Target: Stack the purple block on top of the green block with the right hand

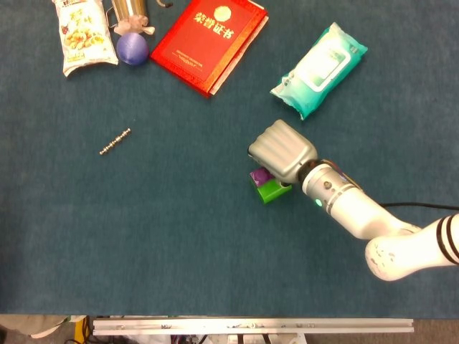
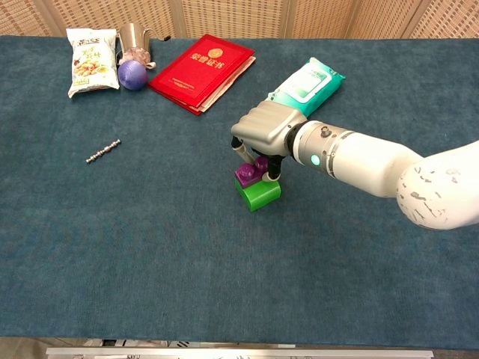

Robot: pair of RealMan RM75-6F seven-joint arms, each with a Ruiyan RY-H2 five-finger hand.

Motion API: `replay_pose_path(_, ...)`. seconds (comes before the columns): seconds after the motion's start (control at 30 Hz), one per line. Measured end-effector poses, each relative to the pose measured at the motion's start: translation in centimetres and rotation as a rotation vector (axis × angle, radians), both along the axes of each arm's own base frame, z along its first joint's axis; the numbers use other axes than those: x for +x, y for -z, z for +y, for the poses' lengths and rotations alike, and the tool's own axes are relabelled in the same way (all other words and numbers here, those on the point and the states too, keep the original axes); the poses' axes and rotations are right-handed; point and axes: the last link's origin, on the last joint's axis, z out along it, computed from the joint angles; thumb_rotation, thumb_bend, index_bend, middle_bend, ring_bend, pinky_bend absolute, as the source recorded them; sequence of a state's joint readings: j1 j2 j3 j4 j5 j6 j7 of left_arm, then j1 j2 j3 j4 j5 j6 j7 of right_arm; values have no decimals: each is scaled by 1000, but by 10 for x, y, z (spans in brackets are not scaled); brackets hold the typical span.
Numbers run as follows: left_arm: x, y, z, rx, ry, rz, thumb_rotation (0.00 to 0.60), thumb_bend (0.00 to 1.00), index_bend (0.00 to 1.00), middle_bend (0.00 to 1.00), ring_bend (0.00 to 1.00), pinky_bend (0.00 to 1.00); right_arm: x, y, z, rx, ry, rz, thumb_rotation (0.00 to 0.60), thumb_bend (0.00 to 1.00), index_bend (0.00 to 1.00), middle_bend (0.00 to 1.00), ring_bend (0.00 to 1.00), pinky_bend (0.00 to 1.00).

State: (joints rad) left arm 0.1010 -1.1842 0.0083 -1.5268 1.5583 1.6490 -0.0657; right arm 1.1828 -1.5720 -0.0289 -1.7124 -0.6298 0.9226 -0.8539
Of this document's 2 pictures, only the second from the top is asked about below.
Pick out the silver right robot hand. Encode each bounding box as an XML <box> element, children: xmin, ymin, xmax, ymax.
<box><xmin>230</xmin><ymin>100</ymin><xmax>308</xmax><ymax>183</ymax></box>

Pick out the purple toy brick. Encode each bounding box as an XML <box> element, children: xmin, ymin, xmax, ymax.
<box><xmin>234</xmin><ymin>156</ymin><xmax>271</xmax><ymax>188</ymax></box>

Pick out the green toy brick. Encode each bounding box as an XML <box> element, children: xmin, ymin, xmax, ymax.
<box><xmin>234</xmin><ymin>176</ymin><xmax>282</xmax><ymax>213</ymax></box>

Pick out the green wet wipes pack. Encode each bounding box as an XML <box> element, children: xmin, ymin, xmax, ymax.
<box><xmin>264</xmin><ymin>56</ymin><xmax>347</xmax><ymax>117</ymax></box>

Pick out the red certificate booklet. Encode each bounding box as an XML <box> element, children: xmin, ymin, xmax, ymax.
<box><xmin>147</xmin><ymin>34</ymin><xmax>257</xmax><ymax>117</ymax></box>

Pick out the woven folding screen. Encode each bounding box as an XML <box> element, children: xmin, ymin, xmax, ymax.
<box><xmin>0</xmin><ymin>0</ymin><xmax>479</xmax><ymax>40</ymax></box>

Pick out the purple ball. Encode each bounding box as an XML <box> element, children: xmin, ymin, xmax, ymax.
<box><xmin>117</xmin><ymin>60</ymin><xmax>149</xmax><ymax>91</ymax></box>

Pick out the pink crumpled ribbon ball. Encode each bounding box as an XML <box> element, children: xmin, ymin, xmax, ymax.
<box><xmin>120</xmin><ymin>46</ymin><xmax>157</xmax><ymax>70</ymax></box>

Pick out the teal table cloth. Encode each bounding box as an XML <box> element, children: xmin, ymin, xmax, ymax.
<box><xmin>0</xmin><ymin>34</ymin><xmax>479</xmax><ymax>351</ymax></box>

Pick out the small metal camshaft rod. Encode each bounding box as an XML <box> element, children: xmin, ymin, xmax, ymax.
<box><xmin>85</xmin><ymin>138</ymin><xmax>122</xmax><ymax>165</ymax></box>

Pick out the white snack bag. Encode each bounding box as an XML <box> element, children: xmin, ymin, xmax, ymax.
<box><xmin>65</xmin><ymin>28</ymin><xmax>120</xmax><ymax>99</ymax></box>

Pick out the metal cup with handle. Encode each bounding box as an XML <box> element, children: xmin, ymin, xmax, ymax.
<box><xmin>116</xmin><ymin>22</ymin><xmax>172</xmax><ymax>64</ymax></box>

